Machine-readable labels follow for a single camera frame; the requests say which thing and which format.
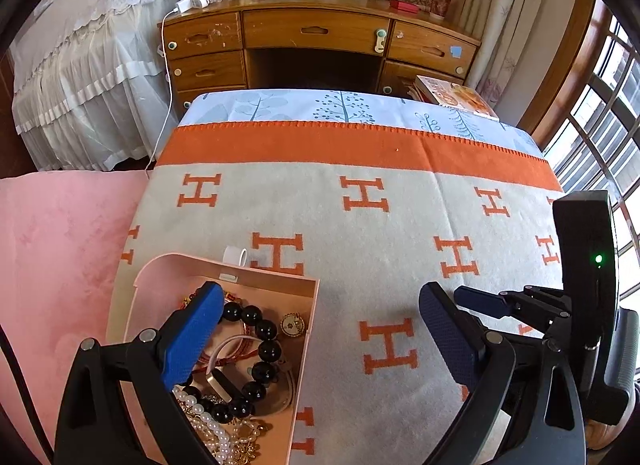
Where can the pink smart watch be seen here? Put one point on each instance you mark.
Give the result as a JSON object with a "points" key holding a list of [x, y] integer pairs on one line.
{"points": [[220, 385]]}

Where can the floral paper cup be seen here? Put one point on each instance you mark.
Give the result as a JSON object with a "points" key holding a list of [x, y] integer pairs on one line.
{"points": [[442, 2]]}

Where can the light blue floral bedsheet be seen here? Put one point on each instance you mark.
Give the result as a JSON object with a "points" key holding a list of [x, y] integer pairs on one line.
{"points": [[300, 105]]}

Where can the white tape roll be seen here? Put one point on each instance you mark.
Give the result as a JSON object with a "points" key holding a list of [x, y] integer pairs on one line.
{"points": [[235, 256]]}

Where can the white lace furniture cover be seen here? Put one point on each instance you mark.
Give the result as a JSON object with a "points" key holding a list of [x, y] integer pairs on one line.
{"points": [[90, 70]]}

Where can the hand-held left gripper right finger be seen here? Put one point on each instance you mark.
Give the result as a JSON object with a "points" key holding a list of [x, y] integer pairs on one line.
{"points": [[447, 335]]}

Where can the window with wooden frame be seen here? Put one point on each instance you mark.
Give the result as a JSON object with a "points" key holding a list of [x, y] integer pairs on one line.
{"points": [[600, 95]]}

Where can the wide wooden desk drawer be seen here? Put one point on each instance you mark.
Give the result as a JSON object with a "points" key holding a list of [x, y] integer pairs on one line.
{"points": [[280, 27]]}

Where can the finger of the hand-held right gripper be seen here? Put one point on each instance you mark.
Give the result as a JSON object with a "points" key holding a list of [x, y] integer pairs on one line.
{"points": [[480, 301]]}

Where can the red box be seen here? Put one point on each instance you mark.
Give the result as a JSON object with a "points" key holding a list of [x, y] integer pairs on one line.
{"points": [[404, 6]]}

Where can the blue sticker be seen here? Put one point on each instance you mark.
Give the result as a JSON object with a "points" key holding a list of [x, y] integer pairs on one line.
{"points": [[456, 52]]}

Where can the orange and grey patterned blanket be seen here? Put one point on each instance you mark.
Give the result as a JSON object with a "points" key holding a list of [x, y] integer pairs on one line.
{"points": [[350, 270]]}

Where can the cream floral curtain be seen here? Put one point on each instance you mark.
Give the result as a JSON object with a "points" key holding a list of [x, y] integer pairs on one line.
{"points": [[495, 20]]}

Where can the white charger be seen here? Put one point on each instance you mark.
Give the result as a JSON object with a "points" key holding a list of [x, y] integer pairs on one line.
{"points": [[192, 2]]}

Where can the green drawer safety lock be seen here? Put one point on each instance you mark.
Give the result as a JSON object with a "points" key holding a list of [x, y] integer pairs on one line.
{"points": [[380, 42]]}

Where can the pink jewelry box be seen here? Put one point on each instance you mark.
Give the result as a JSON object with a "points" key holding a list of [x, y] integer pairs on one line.
{"points": [[280, 290]]}

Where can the wooden desk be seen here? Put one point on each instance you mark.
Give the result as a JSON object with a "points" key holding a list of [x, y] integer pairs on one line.
{"points": [[320, 1]]}

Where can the orange book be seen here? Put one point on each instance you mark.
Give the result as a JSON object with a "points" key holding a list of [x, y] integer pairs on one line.
{"points": [[460, 97]]}

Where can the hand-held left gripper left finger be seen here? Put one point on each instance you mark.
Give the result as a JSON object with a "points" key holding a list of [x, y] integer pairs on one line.
{"points": [[192, 330]]}

